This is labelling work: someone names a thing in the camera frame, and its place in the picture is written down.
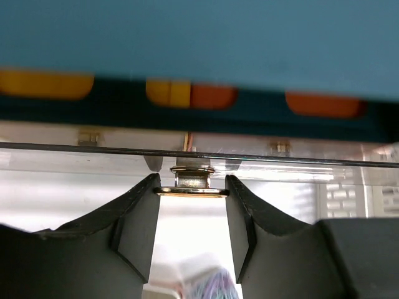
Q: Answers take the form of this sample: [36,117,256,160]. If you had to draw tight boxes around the teal desktop drawer cabinet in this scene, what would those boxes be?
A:
[1,1,398,143]

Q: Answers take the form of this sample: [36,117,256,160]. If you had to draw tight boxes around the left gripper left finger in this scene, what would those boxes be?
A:
[1,174,160,298]

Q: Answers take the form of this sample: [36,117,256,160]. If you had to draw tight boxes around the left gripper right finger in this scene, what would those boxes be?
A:
[225,175,398,298]

